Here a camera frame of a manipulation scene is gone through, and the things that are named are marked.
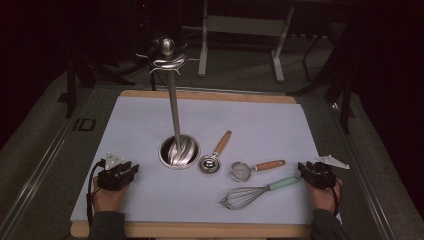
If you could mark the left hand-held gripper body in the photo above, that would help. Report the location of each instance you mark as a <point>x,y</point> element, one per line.
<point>108,178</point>

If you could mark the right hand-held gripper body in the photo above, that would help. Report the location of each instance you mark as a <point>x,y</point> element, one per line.
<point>323,176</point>

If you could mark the steel utensil rack stand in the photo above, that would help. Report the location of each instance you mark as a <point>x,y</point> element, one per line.
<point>174,110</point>

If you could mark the person's left hand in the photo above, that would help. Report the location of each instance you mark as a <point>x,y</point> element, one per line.
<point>110,200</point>

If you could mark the person's right hand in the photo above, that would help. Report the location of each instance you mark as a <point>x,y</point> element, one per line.
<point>325,200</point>

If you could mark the black metal stand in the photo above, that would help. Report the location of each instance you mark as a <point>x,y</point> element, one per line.
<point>346,106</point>
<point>70,90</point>

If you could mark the white work mat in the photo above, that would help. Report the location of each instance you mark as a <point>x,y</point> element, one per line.
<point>233,116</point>

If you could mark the black floor bracket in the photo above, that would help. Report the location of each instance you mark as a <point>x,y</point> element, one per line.
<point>84,124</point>

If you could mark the grey metal frame stand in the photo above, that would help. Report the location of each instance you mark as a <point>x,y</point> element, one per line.
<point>246,25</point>

